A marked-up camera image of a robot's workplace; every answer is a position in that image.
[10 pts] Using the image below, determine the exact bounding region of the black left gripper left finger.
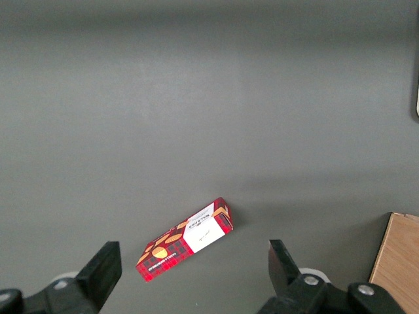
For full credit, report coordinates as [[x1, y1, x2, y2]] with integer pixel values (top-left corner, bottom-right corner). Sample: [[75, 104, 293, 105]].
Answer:
[[25, 241, 123, 314]]

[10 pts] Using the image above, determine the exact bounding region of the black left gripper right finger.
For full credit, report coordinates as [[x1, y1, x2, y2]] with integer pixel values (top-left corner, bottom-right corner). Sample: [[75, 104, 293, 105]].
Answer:
[[257, 239, 331, 314]]

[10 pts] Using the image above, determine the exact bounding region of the light wooden drawer cabinet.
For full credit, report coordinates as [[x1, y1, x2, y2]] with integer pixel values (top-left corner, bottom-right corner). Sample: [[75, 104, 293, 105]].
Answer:
[[369, 212, 419, 314]]

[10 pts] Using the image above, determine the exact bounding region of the red tartan cookie box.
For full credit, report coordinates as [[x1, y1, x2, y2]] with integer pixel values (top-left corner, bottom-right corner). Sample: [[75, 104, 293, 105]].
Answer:
[[136, 197, 235, 283]]

